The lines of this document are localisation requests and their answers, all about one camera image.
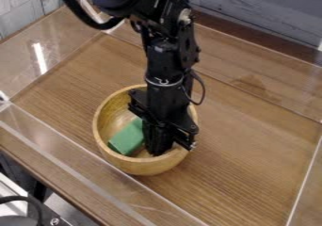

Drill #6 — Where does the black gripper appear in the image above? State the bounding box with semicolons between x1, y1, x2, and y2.
128;83;199;155

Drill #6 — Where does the green rectangular block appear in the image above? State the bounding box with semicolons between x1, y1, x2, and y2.
108;118;143;156

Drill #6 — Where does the clear acrylic corner bracket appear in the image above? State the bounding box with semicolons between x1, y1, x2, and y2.
79;0;110;24

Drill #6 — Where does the black cable bottom left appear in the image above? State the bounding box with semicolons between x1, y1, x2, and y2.
0;195;45;226

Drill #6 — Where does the clear acrylic tray wall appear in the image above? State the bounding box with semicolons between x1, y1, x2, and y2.
0;8;322;226

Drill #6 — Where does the brown wooden bowl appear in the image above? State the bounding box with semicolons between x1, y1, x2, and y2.
92;85;190;176

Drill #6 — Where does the black metal bracket with screw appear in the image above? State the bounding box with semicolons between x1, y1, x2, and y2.
41;205;74;226

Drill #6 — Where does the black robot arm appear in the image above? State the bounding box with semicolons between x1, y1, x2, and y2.
63;0;200;156

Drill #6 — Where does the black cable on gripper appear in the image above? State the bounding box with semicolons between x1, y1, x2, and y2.
180;69;207;106

